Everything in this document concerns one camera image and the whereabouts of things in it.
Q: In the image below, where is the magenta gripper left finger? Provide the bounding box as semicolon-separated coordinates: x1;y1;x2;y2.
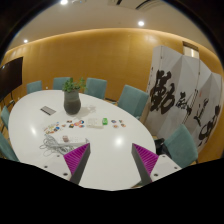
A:
64;143;90;184

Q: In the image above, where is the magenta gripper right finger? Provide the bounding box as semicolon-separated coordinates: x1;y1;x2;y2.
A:
132;143;159;185

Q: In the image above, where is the pink charger plug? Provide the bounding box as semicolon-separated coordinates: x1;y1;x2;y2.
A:
62;136;69;142

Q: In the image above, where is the white power strip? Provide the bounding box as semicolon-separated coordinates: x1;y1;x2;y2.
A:
56;136;87;146

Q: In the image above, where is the teal chair right front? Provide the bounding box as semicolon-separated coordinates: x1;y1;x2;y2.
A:
154;124;198;168

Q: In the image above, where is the teal chair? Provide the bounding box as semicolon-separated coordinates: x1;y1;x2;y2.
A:
27;81;42;94
0;106;10;129
0;132;19;162
84;78;107;99
53;77;69;90
118;85;149;119
154;124;198;168

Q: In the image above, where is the clear plastic packet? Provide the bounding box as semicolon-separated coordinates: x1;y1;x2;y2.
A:
87;118;103;128

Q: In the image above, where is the green small box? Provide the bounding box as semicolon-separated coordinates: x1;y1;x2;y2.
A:
102;118;108;125

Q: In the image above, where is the white oval table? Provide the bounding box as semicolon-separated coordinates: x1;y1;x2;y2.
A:
8;90;155;190

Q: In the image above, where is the grey plant pot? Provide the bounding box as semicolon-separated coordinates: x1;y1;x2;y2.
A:
64;90;81;115

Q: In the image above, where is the grey tablet device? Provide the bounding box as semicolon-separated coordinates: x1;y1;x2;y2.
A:
40;106;56;115

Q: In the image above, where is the teal chair right back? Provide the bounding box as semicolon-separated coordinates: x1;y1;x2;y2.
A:
118;85;149;119

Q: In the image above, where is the teal chair left lower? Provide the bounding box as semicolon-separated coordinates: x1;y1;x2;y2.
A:
0;132;19;162

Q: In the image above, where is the teal chair back centre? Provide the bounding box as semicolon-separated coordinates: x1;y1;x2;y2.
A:
84;78;107;99

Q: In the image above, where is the green plant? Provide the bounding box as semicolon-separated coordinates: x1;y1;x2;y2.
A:
62;78;86;93

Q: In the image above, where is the teal chair back middle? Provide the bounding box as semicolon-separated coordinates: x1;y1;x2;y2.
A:
53;77;69;90

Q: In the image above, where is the calligraphy folding screen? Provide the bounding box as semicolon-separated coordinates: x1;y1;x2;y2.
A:
145;46;223;148

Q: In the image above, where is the teal chair back left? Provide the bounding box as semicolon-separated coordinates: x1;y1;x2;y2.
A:
27;81;42;94

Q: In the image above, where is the teal chair left upper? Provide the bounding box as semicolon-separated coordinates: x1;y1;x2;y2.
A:
0;106;10;129

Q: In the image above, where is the white coiled cable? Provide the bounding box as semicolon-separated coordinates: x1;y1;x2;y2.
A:
39;133;73;158

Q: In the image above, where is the black wall television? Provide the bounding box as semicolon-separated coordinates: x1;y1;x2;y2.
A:
0;57;23;101

